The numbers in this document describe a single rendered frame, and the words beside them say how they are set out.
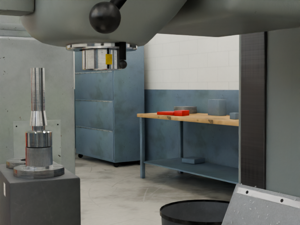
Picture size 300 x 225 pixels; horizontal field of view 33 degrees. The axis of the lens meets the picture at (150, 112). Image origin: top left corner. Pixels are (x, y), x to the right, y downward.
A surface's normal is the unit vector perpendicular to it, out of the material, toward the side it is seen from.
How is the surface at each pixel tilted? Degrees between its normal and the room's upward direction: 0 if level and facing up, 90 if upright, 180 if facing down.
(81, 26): 134
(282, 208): 63
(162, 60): 90
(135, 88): 90
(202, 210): 86
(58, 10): 115
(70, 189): 90
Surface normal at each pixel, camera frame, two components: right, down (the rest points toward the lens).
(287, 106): -0.84, 0.04
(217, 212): -0.42, -0.01
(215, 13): -0.58, 0.73
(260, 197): -0.75, -0.42
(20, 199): 0.38, 0.04
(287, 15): 0.39, 0.74
